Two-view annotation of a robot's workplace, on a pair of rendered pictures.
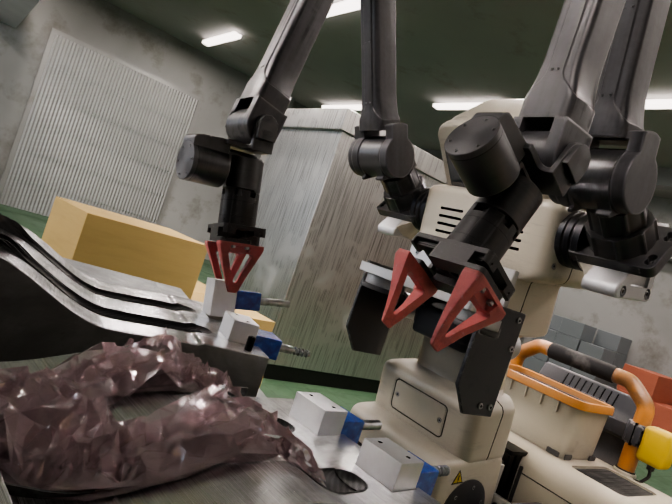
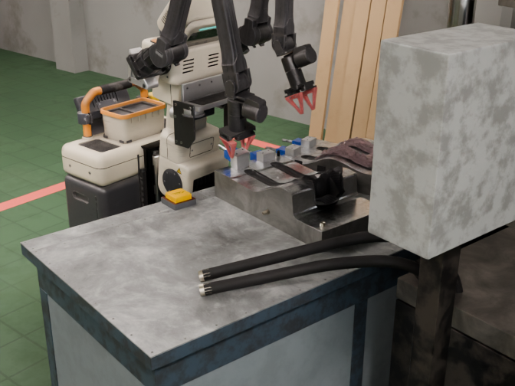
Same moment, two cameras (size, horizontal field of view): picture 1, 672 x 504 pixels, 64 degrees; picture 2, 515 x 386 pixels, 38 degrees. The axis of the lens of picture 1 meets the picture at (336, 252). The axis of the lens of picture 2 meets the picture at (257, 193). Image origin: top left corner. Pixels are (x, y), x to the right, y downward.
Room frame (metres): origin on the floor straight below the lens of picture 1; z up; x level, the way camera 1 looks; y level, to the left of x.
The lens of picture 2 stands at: (1.24, 2.35, 1.74)
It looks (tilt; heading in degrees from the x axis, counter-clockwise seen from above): 23 degrees down; 258
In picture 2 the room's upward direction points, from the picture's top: straight up
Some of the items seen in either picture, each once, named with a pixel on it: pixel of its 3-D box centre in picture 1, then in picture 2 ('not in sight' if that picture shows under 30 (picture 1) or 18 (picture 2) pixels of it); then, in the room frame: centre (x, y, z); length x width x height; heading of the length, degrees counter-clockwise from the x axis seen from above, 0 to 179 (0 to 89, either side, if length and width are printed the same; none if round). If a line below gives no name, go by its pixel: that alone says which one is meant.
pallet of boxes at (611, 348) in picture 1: (573, 359); not in sight; (8.70, -4.17, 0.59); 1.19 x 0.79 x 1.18; 38
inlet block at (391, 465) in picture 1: (413, 473); (296, 142); (0.55, -0.15, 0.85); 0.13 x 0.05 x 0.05; 134
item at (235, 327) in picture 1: (268, 344); (257, 155); (0.74, 0.05, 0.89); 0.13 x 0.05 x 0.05; 116
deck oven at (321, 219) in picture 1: (338, 254); not in sight; (4.67, -0.02, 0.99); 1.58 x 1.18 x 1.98; 128
